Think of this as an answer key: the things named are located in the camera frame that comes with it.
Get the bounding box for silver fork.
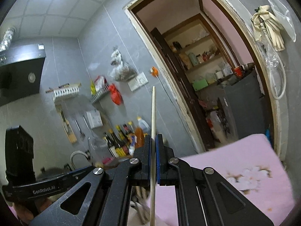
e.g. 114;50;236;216
135;186;150;224

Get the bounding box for person's left hand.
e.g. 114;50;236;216
13;198;52;225

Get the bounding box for dark soy sauce bottle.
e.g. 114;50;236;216
104;133;119;158

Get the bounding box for large cooking oil jug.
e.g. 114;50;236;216
137;116;151;135

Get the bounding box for chrome sink faucet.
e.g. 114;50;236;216
70;150;91;170

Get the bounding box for red plastic bag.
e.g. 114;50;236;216
108;84;122;106

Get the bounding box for pink floral table cloth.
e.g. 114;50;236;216
149;133;296;226

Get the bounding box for hanging bag of dried goods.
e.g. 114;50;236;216
109;47;137;82

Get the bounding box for dark grey refrigerator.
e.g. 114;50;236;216
217;70;268;139

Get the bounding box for red cup on fridge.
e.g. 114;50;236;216
234;66;243;79

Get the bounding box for black range hood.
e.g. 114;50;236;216
1;44;46;106

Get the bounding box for beige rubber gloves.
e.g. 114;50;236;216
251;5;285;52

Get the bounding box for clear hanging plastic bag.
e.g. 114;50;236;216
268;0;296;42

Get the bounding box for grey metal wall shelf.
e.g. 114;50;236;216
90;84;109;104

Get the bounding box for white wall socket plate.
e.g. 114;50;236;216
128;73;148;92

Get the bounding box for orange wall hook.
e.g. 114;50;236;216
150;66;159;78

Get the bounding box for white wall rack basket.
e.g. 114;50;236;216
45;83;82;103

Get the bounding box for white hose loop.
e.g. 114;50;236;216
266;46;287;101

